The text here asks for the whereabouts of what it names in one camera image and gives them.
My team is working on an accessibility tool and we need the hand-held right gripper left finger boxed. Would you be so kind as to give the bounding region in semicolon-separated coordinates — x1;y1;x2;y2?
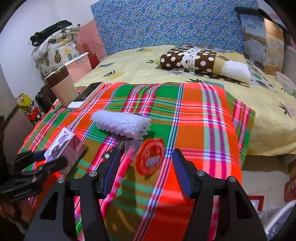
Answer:
23;148;122;241

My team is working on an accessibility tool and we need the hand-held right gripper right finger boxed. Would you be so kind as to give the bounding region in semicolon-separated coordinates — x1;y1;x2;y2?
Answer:
171;148;266;241

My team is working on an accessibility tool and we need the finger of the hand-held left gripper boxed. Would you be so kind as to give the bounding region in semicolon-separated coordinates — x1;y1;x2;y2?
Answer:
35;157;69;178
13;149;48;169

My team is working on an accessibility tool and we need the purple white box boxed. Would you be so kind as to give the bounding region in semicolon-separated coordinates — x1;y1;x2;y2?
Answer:
44;127;87;163

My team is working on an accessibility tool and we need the red labelled lid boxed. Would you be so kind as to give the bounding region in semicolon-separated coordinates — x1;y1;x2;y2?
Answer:
135;138;166;175

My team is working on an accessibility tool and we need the white trash bin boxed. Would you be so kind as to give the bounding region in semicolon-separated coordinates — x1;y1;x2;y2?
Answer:
259;199;296;241

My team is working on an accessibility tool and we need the plaid blanket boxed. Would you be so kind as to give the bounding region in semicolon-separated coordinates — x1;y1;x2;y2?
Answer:
17;82;256;241

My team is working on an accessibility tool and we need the yellow snack packet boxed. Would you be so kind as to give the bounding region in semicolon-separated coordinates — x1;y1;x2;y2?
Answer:
16;93;35;114

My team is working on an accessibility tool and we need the black bag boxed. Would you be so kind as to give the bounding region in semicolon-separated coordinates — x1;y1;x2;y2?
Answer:
35;83;57;114

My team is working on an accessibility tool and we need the beige cup with brown lid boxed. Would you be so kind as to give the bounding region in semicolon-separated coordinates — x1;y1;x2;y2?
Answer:
41;64;79;109

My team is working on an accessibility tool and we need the white phone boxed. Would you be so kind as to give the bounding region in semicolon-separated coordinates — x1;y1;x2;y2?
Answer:
68;82;105;110

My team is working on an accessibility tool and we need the red bordered white board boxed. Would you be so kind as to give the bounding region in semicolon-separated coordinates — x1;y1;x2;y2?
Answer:
247;195;265;212

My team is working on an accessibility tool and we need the pink storage box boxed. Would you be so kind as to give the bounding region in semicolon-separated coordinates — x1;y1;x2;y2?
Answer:
62;52;93;85

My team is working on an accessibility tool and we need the yellow pineapple bed sheet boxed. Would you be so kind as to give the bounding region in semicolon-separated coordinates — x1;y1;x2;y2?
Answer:
73;45;296;156

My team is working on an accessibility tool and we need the pineapple print storage bag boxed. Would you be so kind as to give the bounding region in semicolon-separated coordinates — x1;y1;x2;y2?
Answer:
31;25;81;80

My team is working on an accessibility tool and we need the red box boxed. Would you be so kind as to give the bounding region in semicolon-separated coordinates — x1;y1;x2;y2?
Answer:
88;53;100;70

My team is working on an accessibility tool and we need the brown polka dot pillow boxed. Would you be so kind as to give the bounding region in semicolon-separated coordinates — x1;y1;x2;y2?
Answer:
154;46;252;87

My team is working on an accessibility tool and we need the white printed pillow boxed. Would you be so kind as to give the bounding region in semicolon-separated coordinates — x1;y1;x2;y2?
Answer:
246;59;279;92

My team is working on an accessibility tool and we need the black clothing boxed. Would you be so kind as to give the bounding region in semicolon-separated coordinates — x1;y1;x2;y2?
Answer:
30;20;73;45

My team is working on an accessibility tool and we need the white bowl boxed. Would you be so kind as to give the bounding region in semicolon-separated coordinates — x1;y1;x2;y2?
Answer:
275;71;296;95

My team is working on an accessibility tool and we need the blue floral headboard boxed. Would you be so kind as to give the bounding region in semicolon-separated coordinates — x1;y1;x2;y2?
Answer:
90;0;259;56

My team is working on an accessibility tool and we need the cardboard box on bed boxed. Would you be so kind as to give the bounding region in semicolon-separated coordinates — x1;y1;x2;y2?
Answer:
235;6;290;75

